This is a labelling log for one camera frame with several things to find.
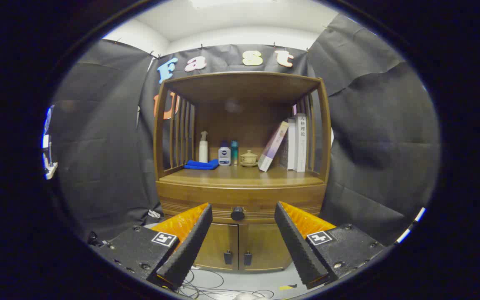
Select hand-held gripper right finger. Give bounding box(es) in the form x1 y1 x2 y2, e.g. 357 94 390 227
274 201 386 290

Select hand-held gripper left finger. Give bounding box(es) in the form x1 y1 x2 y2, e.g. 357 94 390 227
88 203 213 291

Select wooden drawer with black knob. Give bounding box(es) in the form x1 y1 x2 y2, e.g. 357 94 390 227
157 182 327 225

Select wooden cabinet door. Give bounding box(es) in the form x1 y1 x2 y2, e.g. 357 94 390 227
194 223 239 270
239 224 293 271

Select wooden countertop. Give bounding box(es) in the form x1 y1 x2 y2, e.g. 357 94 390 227
160 165 325 187

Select brown wooden cabinet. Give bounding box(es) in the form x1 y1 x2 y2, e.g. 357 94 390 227
153 72 332 273

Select folded blue cloth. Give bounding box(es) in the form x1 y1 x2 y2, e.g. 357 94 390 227
184 159 220 170

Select white bottle with blue cap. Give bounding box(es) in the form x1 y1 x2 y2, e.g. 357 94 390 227
218 141 231 166

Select white spray bottle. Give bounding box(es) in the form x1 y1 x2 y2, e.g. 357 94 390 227
199 130 209 163

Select beige lidded ceramic cup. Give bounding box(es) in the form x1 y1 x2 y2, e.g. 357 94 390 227
240 150 258 168

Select white book with black lettering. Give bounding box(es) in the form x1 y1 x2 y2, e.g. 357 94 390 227
295 113 307 173

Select plain white book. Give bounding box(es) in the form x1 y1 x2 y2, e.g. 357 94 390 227
287 118 298 170

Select purple and white book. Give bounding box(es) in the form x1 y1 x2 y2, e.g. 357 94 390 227
258 121 289 172

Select white and blue equipment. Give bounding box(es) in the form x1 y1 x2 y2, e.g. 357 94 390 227
41 106 58 180

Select black floor cables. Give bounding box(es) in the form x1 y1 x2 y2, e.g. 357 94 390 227
180 269 274 300

